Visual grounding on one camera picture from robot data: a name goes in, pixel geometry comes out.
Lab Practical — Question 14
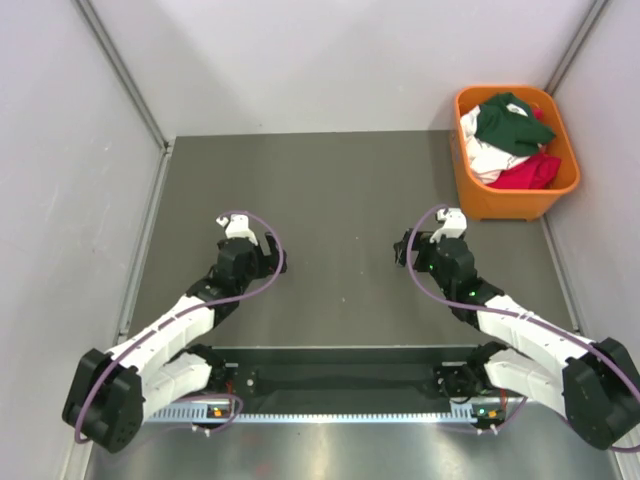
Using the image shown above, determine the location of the white and green t shirt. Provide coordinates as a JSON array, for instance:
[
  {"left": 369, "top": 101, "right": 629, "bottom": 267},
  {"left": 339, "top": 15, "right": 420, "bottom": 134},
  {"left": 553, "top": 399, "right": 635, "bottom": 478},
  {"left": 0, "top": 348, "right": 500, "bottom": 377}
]
[{"left": 459, "top": 92, "right": 556, "bottom": 185}]

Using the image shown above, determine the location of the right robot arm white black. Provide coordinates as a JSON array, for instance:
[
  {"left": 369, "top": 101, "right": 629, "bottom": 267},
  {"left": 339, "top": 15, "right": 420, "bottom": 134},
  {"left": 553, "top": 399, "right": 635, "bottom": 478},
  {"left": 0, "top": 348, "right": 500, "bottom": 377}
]
[{"left": 393, "top": 230, "right": 639, "bottom": 450}]

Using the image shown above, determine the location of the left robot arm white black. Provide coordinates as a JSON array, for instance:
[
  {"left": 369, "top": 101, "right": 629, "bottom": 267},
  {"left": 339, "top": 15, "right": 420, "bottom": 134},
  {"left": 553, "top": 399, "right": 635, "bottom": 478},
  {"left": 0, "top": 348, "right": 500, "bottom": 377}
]
[{"left": 62, "top": 232, "right": 286, "bottom": 453}]

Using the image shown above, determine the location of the orange plastic laundry basket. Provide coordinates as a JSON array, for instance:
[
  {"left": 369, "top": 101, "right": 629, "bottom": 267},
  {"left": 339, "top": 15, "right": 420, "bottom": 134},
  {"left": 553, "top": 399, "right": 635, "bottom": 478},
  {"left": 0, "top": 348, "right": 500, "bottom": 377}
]
[{"left": 449, "top": 85, "right": 581, "bottom": 221}]

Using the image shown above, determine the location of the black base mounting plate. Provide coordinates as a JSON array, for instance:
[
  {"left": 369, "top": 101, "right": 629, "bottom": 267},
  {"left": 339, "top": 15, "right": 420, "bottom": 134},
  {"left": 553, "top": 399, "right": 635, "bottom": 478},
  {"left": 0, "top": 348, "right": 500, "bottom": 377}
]
[{"left": 213, "top": 345, "right": 472, "bottom": 415}]

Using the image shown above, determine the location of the red t shirt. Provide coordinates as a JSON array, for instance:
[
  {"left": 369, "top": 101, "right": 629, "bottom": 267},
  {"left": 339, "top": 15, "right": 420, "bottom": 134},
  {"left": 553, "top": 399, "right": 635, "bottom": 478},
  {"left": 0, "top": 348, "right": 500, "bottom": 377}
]
[{"left": 477, "top": 103, "right": 561, "bottom": 190}]

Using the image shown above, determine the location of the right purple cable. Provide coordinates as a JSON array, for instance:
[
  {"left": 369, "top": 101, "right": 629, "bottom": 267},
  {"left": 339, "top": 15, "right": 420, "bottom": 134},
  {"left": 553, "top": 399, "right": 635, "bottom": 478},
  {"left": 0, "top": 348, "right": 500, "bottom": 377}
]
[{"left": 405, "top": 203, "right": 640, "bottom": 454}]

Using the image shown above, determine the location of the purple cable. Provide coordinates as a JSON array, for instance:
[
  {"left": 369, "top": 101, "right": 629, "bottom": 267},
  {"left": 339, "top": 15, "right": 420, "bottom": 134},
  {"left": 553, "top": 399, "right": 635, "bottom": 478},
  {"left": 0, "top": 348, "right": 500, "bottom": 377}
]
[
  {"left": 73, "top": 209, "right": 286, "bottom": 445},
  {"left": 405, "top": 203, "right": 640, "bottom": 454}
]

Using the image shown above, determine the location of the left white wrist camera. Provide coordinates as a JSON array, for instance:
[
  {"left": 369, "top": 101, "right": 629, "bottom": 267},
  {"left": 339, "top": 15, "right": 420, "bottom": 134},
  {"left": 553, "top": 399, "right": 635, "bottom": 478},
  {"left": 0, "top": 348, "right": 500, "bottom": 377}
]
[{"left": 216, "top": 214, "right": 257, "bottom": 244}]

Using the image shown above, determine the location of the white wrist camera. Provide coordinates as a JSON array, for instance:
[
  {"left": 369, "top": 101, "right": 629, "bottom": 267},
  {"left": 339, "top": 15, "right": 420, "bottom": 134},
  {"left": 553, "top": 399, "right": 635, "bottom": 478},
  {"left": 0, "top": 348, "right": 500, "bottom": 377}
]
[
  {"left": 216, "top": 214, "right": 257, "bottom": 244},
  {"left": 430, "top": 208, "right": 467, "bottom": 243}
]

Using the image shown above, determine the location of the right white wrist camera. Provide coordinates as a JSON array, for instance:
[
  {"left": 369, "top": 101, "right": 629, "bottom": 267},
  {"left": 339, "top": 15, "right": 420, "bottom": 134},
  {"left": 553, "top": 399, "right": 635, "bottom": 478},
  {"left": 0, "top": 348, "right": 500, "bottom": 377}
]
[{"left": 430, "top": 208, "right": 467, "bottom": 243}]

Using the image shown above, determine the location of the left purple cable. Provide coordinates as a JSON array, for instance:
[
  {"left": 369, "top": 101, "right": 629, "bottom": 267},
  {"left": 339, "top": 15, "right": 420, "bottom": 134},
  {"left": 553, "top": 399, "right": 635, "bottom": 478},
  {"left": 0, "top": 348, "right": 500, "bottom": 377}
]
[{"left": 73, "top": 209, "right": 286, "bottom": 445}]

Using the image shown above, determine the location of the grey slotted cable duct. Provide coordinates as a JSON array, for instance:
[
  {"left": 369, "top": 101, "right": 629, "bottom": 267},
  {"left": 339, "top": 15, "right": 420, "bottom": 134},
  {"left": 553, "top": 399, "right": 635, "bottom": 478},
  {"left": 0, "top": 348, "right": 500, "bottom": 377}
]
[{"left": 147, "top": 402, "right": 505, "bottom": 426}]

